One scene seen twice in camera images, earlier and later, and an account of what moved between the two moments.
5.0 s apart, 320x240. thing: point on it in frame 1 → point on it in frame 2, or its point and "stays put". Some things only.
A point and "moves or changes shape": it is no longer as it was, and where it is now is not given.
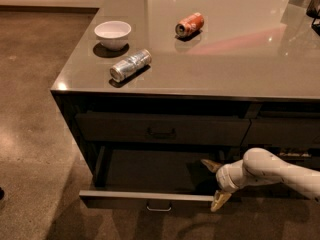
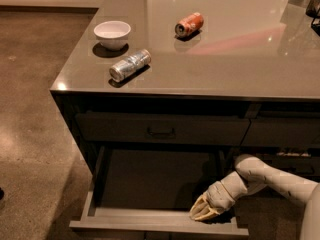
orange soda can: [189, 25] stays put
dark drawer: [163, 129] stays put
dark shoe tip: [2, 193] stays put
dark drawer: [153, 179] moves or changes shape
